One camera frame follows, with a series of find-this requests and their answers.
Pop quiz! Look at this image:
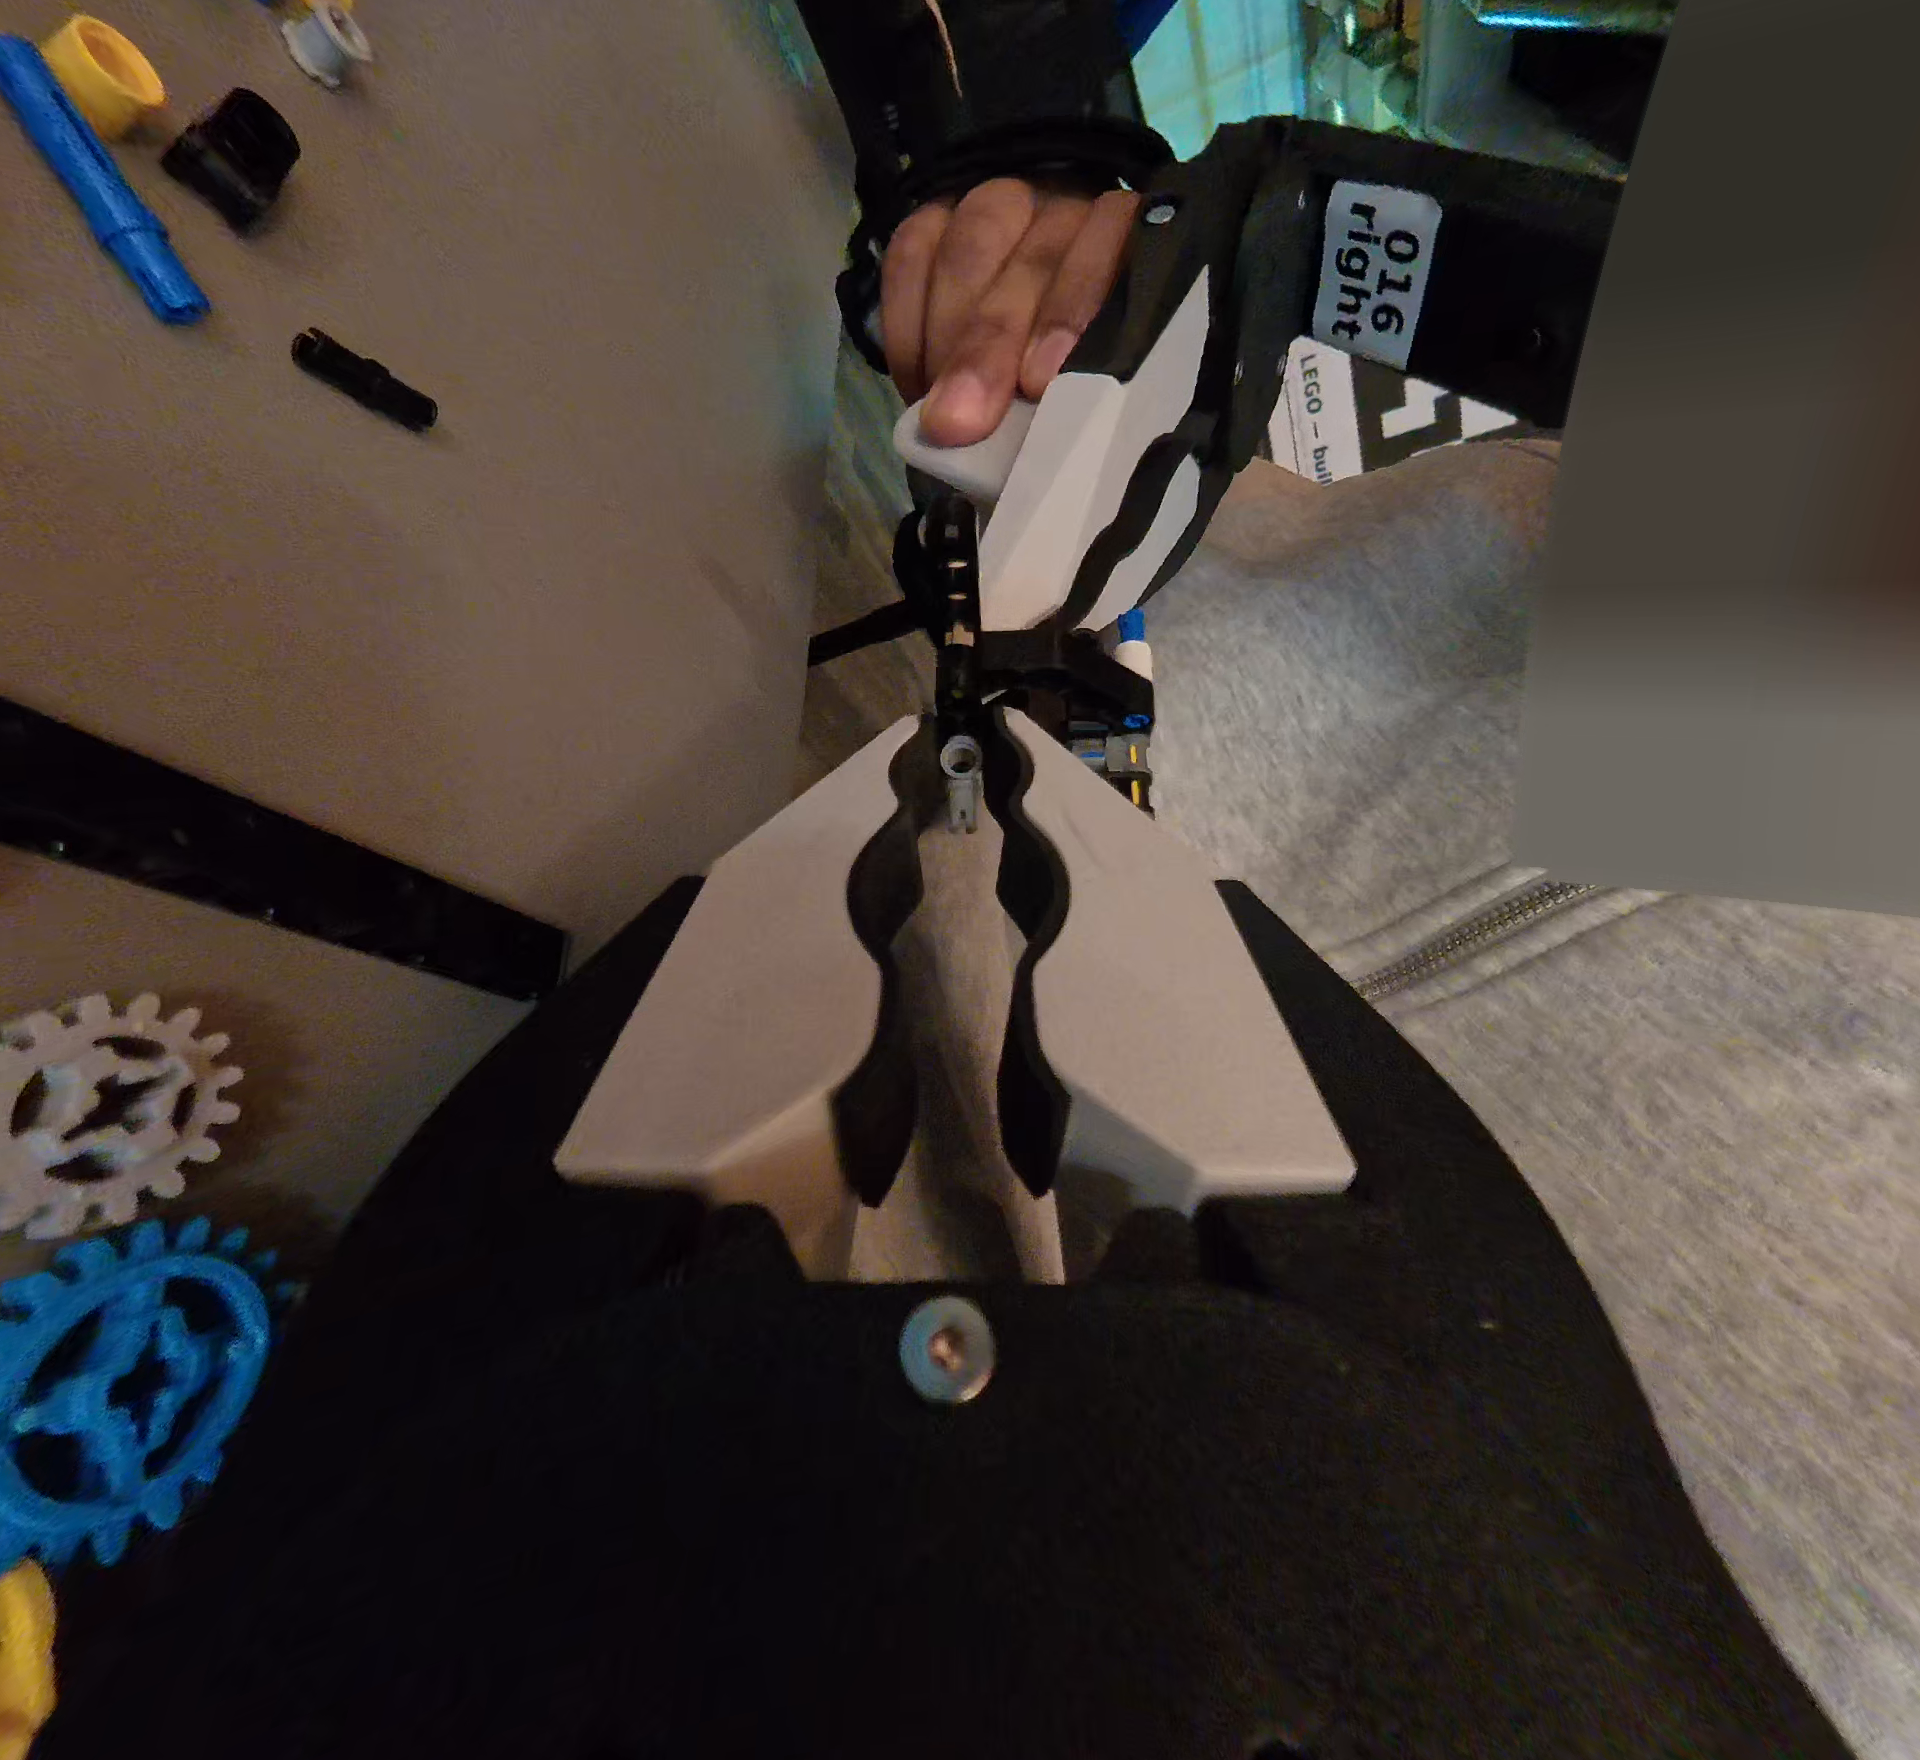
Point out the yellow lego piece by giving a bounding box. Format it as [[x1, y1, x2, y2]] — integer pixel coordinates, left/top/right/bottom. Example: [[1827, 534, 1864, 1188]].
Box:
[[0, 1556, 58, 1749]]

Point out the black lego pin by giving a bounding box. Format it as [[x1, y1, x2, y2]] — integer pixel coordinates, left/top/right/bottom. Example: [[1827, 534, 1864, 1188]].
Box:
[[288, 326, 442, 432]]

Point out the long black lego beam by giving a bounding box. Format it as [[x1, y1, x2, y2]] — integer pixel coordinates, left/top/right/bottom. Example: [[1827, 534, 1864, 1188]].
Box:
[[0, 697, 568, 1001]]

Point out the person's right hand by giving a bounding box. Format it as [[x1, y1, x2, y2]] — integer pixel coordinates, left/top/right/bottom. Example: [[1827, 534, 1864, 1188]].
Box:
[[878, 178, 1141, 450]]

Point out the black lego connector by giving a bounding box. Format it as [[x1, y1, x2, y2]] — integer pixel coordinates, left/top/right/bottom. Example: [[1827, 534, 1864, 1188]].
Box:
[[160, 88, 303, 232]]

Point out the blue lego gear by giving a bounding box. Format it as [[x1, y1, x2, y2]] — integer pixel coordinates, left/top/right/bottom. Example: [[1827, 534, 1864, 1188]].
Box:
[[0, 1220, 286, 1574]]

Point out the white lego gear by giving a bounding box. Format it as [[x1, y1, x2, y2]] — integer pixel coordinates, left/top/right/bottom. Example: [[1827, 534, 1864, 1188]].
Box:
[[0, 993, 244, 1240]]

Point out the person's grey hoodie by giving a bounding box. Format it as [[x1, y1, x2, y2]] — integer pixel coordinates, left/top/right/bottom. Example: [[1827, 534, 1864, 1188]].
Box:
[[1139, 439, 1920, 1760]]

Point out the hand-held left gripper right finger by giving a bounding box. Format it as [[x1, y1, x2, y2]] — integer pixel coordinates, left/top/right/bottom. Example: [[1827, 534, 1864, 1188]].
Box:
[[991, 726, 1359, 1219]]

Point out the blue lego axle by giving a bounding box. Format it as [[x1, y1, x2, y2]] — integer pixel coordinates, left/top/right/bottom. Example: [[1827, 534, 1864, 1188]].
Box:
[[0, 35, 211, 326]]

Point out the yellow lego bush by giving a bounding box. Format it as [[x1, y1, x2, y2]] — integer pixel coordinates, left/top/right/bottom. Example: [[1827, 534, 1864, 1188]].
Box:
[[37, 12, 170, 138]]

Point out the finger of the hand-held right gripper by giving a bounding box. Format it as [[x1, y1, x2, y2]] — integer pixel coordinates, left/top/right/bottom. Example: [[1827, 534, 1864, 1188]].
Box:
[[1078, 447, 1220, 634], [978, 267, 1215, 634]]

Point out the black lego assembly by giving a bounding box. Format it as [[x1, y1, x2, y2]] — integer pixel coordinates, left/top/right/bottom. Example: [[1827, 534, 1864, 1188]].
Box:
[[892, 501, 1159, 836]]

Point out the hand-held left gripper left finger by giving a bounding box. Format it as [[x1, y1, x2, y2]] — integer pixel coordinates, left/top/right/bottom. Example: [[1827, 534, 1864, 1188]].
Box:
[[554, 723, 939, 1278]]

